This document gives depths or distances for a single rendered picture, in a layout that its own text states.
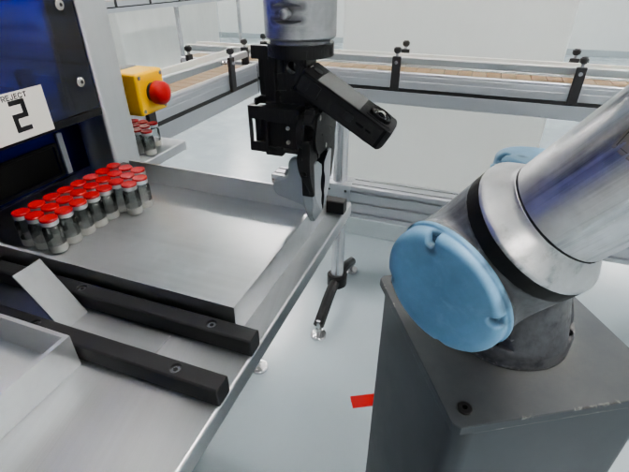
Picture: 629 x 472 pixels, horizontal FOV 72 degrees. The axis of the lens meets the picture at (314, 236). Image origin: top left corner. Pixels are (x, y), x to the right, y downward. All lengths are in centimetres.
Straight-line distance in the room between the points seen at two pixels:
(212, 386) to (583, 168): 30
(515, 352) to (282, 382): 108
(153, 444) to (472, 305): 26
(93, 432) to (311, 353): 127
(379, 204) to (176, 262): 104
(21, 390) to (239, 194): 39
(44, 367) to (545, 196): 40
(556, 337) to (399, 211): 100
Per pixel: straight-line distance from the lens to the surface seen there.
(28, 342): 48
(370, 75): 134
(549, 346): 56
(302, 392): 150
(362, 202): 150
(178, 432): 38
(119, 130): 81
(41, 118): 71
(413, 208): 148
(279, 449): 140
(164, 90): 84
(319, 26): 47
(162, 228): 62
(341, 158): 148
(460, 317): 36
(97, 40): 78
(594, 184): 31
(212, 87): 123
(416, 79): 132
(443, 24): 191
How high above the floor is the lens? 118
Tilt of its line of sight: 32 degrees down
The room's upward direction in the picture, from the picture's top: straight up
